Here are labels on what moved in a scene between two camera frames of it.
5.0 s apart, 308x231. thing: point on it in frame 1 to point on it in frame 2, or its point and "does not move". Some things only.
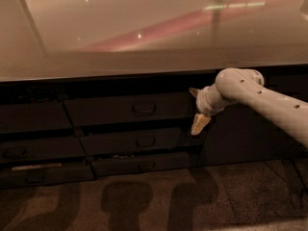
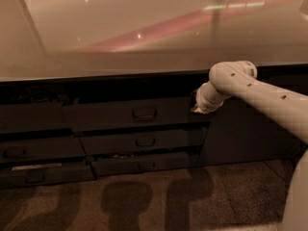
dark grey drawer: (18, 117) does not move
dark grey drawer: (63, 147) does not move
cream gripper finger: (199, 123) to (199, 110)
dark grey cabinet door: (239, 134) does not move
